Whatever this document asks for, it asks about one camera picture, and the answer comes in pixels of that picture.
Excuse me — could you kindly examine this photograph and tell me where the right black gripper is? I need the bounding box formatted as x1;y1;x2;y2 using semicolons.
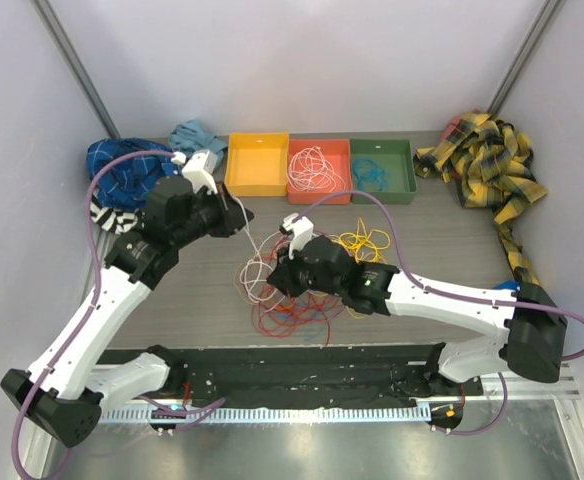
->
268;241;344;299

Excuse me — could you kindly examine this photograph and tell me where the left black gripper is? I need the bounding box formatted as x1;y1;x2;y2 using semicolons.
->
173;181;254;249

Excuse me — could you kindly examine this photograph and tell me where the white cable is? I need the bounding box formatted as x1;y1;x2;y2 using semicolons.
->
234;197;293;304
284;144;343;193

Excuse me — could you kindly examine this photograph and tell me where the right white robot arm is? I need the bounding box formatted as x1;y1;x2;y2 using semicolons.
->
267;236;567;395

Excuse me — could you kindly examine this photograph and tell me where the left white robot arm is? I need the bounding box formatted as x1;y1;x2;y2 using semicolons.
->
1;177;254;448

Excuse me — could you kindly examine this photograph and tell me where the yellow plastic bin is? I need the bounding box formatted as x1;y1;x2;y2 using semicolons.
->
225;132;289;197

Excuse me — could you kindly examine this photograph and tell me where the light blue cloth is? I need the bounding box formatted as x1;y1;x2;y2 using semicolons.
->
168;120;228;172

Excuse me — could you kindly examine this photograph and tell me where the orange plastic bin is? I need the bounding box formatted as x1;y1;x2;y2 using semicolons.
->
286;139;352;205

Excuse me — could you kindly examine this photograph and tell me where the blue plaid shirt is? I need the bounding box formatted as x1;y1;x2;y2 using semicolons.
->
86;138;178;212

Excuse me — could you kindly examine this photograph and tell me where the black white striped cloth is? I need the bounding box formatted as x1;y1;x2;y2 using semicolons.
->
90;196;138;235

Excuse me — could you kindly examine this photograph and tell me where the green plastic bin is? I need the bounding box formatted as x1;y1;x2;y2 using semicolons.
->
350;139;418;205

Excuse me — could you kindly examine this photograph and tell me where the bright blue cloth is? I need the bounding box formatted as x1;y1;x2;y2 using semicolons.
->
494;280;521;295

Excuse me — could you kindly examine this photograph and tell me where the pink cloth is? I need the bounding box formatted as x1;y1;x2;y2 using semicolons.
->
440;109;482;142

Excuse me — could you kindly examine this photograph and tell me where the yellow plaid shirt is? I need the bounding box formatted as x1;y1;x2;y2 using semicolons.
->
413;112;548;285

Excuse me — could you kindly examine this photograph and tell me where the red cable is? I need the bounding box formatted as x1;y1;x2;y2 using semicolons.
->
234;228;358;347

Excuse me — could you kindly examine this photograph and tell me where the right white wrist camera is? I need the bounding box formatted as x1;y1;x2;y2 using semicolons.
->
279;213;314;259

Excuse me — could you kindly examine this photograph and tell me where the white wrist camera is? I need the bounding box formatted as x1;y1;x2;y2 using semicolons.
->
279;213;314;259
171;149;218;195

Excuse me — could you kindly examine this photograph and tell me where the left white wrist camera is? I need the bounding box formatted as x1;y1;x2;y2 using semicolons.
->
171;149;218;195

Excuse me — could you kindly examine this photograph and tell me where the yellow cable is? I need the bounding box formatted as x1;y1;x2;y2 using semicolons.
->
338;217;392;319

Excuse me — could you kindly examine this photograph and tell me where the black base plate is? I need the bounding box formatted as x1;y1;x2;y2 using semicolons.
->
116;342;484;407

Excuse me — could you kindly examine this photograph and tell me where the teal cable in bin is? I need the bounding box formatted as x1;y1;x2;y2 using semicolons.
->
351;155;391;193

